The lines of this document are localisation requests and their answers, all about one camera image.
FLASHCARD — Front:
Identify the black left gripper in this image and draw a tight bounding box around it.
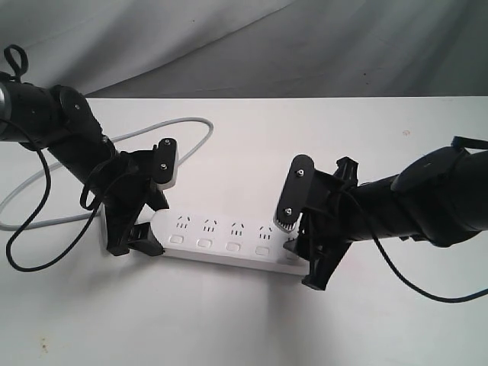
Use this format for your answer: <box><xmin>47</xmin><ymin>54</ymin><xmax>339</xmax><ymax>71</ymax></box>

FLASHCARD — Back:
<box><xmin>103</xmin><ymin>150</ymin><xmax>169</xmax><ymax>256</ymax></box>

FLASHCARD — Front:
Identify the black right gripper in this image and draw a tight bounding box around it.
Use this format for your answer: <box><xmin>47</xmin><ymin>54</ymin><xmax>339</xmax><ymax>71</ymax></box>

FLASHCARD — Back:
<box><xmin>284</xmin><ymin>157</ymin><xmax>358</xmax><ymax>291</ymax></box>

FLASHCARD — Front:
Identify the white five-outlet power strip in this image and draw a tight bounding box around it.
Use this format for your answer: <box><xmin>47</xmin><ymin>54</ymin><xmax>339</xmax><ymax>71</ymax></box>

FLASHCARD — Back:
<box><xmin>150</xmin><ymin>210</ymin><xmax>309</xmax><ymax>276</ymax></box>

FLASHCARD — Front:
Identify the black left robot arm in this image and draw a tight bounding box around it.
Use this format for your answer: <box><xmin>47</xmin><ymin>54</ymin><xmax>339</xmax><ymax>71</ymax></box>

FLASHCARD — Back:
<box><xmin>1</xmin><ymin>81</ymin><xmax>178</xmax><ymax>256</ymax></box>

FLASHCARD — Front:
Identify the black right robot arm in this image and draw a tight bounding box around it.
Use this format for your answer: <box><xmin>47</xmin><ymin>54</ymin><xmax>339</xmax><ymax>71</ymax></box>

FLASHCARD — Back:
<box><xmin>274</xmin><ymin>136</ymin><xmax>487</xmax><ymax>291</ymax></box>

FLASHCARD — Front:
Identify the grey backdrop cloth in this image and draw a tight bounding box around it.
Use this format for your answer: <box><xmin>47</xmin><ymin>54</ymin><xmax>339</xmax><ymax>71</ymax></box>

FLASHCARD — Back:
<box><xmin>1</xmin><ymin>1</ymin><xmax>487</xmax><ymax>98</ymax></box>

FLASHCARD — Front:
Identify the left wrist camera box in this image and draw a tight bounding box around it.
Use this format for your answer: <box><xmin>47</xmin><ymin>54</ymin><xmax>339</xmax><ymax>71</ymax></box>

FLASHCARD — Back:
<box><xmin>152</xmin><ymin>137</ymin><xmax>178</xmax><ymax>191</ymax></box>

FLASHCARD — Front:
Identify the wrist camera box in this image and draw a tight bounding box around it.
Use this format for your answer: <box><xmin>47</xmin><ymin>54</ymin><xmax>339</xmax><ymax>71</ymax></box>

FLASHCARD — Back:
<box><xmin>152</xmin><ymin>137</ymin><xmax>178</xmax><ymax>191</ymax></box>
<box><xmin>273</xmin><ymin>154</ymin><xmax>315</xmax><ymax>233</ymax></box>

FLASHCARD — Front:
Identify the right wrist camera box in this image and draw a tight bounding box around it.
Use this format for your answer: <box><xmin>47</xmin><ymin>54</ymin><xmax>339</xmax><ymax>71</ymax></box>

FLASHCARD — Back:
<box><xmin>273</xmin><ymin>154</ymin><xmax>315</xmax><ymax>233</ymax></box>

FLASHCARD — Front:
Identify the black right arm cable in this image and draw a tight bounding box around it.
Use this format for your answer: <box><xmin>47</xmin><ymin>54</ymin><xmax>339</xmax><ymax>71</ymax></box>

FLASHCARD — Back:
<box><xmin>331</xmin><ymin>190</ymin><xmax>488</xmax><ymax>305</ymax></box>

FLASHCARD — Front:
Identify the grey power cord with plug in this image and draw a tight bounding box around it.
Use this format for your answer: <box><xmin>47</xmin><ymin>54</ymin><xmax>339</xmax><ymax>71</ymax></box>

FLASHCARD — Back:
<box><xmin>0</xmin><ymin>117</ymin><xmax>214</xmax><ymax>231</ymax></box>

